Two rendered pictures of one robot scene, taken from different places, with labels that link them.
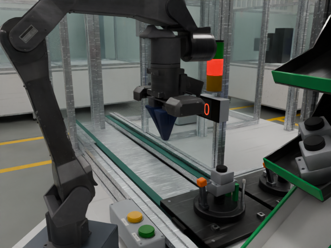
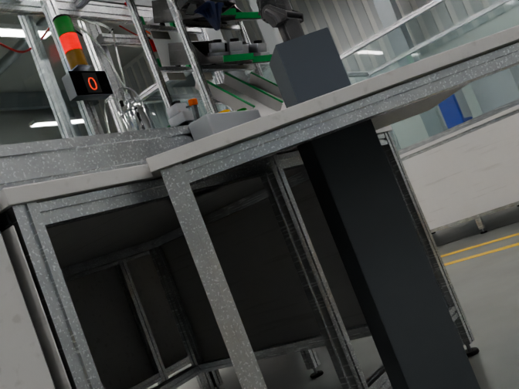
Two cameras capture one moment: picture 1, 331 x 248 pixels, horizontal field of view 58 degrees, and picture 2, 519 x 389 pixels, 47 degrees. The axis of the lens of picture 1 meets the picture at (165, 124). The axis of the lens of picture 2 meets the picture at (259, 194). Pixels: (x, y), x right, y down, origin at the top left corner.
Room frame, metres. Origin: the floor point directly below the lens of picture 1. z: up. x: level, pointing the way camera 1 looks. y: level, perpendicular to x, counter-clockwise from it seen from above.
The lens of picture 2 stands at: (1.25, 1.47, 0.63)
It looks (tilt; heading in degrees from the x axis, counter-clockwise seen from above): 4 degrees up; 247
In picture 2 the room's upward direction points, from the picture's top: 21 degrees counter-clockwise
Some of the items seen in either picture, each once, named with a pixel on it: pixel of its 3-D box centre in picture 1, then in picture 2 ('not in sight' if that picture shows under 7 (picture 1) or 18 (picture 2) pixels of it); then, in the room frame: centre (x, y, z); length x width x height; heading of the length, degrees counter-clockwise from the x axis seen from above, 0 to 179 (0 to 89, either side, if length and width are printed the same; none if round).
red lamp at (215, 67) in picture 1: (215, 66); (70, 44); (0.94, -0.16, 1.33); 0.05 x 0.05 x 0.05
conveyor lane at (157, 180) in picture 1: (170, 182); not in sight; (0.99, -0.02, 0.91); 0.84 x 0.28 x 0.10; 30
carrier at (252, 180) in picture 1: (283, 174); not in sight; (0.85, -0.37, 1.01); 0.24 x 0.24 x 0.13; 30
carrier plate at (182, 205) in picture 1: (218, 211); not in sight; (0.72, -0.15, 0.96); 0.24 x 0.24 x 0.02; 30
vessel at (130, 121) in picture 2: not in sight; (138, 125); (0.60, -1.14, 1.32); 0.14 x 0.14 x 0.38
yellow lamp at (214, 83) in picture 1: (214, 82); (76, 60); (0.94, -0.16, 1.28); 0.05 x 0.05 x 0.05
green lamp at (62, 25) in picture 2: (215, 50); (65, 28); (0.94, -0.16, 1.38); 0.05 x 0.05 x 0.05
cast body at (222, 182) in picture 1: (223, 177); (177, 114); (0.73, -0.16, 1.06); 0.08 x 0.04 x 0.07; 120
